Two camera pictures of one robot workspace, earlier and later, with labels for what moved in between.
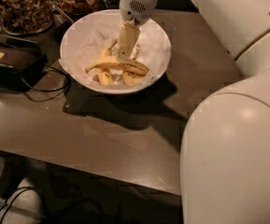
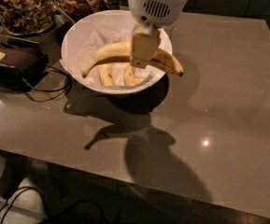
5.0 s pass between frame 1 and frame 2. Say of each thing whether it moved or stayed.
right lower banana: stayed
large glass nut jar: stayed
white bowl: stayed
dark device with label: stayed
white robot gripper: moved
